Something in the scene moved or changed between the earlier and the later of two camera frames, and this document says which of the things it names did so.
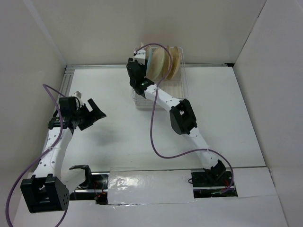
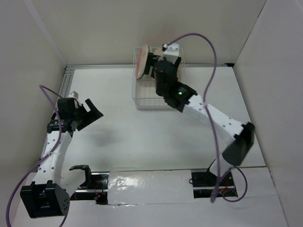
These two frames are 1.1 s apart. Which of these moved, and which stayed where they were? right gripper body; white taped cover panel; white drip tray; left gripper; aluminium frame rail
Moved: right gripper body
Stayed: aluminium frame rail; white taped cover panel; left gripper; white drip tray
